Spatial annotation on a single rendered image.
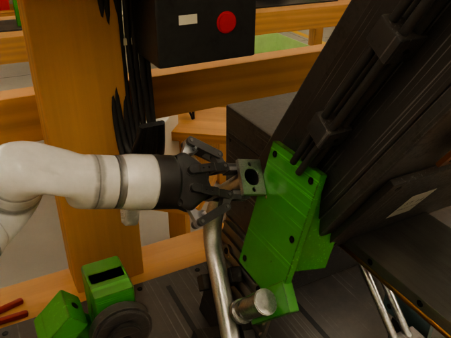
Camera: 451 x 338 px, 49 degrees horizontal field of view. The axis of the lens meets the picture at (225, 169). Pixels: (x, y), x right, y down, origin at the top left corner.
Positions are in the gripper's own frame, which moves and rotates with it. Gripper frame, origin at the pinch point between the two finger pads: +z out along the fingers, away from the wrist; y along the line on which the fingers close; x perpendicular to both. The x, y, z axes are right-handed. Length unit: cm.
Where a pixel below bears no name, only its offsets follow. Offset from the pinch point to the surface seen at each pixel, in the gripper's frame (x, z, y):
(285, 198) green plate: -6.9, 2.8, -4.4
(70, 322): 2.1, -25.2, -16.8
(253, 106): 8.6, 11.6, 17.3
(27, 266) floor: 199, 1, 18
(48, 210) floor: 229, 18, 53
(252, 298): -0.1, -0.9, -17.0
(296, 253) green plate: -6.6, 3.1, -12.1
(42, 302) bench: 45, -20, -11
